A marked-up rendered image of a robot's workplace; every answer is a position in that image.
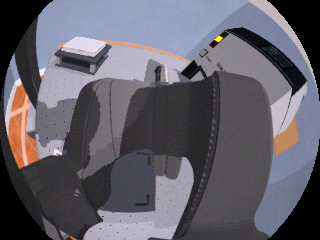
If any white sealed plate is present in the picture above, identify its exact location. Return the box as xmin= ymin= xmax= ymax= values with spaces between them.
xmin=61 ymin=37 xmax=106 ymax=57

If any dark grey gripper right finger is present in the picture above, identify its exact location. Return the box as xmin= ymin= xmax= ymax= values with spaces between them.
xmin=165 ymin=71 xmax=273 ymax=240

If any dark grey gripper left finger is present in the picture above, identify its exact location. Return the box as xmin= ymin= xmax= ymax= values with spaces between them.
xmin=20 ymin=78 xmax=171 ymax=240

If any black flat platform on four short legs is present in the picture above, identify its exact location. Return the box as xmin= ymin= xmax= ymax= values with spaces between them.
xmin=98 ymin=149 xmax=156 ymax=213

